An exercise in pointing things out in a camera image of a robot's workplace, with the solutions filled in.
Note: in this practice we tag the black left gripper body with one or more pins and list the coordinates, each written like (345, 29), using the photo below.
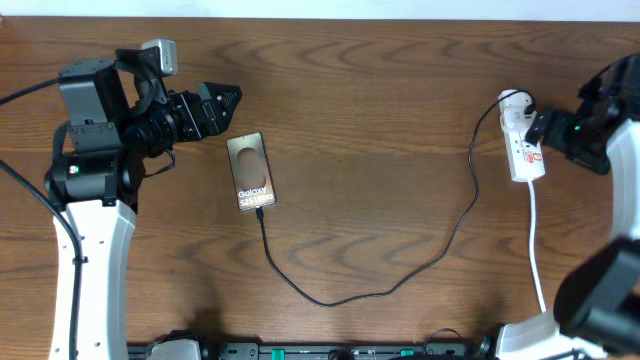
(177, 117)

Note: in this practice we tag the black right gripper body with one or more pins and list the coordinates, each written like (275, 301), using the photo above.
(581, 144)

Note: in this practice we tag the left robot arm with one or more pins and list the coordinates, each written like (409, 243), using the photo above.
(120, 114)

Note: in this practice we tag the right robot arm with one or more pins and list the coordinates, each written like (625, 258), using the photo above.
(596, 310)

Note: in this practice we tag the white power strip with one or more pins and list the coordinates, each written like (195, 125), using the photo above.
(517, 114)

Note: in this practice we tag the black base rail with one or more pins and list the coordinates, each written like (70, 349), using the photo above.
(183, 344)

